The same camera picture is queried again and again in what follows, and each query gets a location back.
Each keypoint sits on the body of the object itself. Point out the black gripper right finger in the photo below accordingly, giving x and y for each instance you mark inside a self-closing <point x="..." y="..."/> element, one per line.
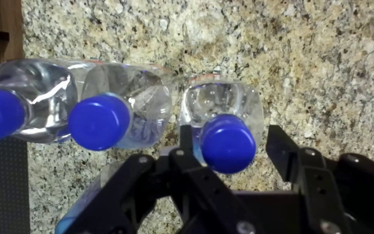
<point x="317" y="182"/>

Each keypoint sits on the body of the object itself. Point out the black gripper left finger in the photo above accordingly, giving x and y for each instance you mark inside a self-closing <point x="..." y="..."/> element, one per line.
<point x="188" y="173"/>

